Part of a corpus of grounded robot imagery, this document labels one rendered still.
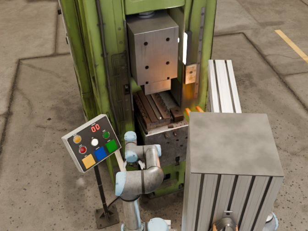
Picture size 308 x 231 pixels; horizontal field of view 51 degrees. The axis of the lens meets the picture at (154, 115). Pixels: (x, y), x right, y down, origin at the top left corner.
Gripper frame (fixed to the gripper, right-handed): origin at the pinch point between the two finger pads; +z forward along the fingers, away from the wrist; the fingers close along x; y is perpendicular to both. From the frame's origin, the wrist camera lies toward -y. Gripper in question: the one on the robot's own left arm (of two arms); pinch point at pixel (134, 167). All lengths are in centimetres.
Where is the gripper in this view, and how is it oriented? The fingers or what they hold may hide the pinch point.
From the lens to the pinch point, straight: 229.6
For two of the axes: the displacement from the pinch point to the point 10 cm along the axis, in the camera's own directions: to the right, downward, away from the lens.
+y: -0.7, 6.7, -7.4
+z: 0.2, 7.4, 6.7
